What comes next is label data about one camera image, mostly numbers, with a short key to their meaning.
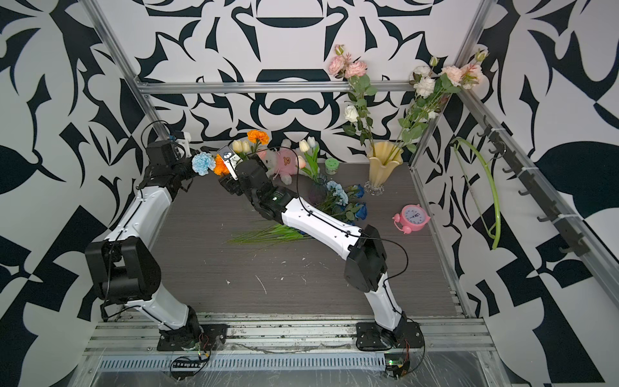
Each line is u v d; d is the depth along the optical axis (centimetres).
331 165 115
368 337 74
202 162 70
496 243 67
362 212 94
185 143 76
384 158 101
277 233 96
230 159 61
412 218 99
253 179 54
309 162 89
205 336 73
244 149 85
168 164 65
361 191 105
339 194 97
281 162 111
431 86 81
